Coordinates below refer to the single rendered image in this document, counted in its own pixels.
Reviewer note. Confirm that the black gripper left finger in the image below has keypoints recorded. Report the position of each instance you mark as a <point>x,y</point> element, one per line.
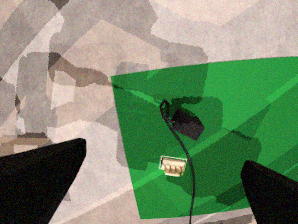
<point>33,183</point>

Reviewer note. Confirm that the green circuit board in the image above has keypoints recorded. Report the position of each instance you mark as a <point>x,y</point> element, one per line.
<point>249,109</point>

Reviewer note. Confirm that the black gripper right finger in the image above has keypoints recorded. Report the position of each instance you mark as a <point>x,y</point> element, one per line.
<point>272,196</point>

